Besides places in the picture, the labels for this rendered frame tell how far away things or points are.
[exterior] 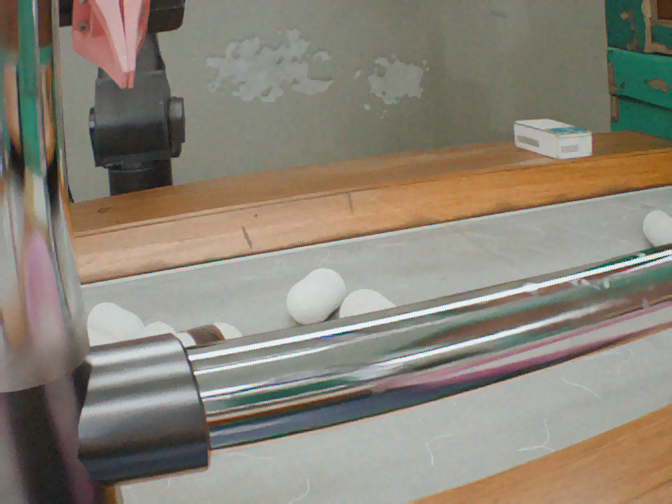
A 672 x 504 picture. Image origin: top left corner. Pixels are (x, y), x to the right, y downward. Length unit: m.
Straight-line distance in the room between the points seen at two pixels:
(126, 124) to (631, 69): 0.46
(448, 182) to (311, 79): 2.02
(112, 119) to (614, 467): 0.61
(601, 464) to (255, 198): 0.36
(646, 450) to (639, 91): 0.58
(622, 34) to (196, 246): 0.47
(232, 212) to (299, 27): 2.05
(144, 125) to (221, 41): 1.73
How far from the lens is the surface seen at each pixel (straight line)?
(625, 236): 0.55
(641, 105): 0.81
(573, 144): 0.65
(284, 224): 0.53
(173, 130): 0.78
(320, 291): 0.40
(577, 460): 0.25
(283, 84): 2.56
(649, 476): 0.24
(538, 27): 2.24
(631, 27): 0.81
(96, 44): 0.50
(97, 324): 0.40
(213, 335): 0.36
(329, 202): 0.55
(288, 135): 2.58
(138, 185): 0.80
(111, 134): 0.77
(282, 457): 0.30
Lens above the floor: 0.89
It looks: 17 degrees down
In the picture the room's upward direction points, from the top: 3 degrees counter-clockwise
